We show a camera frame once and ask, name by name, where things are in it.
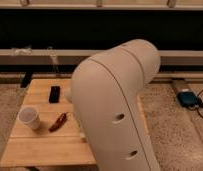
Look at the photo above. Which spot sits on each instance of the black phone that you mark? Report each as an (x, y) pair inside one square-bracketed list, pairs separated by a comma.
[(54, 94)]

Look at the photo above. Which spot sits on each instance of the red chili pepper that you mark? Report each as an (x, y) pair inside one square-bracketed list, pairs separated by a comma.
[(59, 122)]

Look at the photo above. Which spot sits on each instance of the wooden table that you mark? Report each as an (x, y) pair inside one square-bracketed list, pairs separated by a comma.
[(63, 147)]

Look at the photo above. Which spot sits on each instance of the blue box on floor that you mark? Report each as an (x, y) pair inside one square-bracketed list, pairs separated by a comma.
[(187, 99)]

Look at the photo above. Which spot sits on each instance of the thin metal stand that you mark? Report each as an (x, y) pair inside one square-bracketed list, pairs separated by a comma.
[(55, 62)]

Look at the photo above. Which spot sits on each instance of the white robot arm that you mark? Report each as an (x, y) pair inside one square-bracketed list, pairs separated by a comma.
[(104, 89)]

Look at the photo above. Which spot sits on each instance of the white paper cup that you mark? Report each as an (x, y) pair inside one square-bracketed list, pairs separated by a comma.
[(29, 116)]

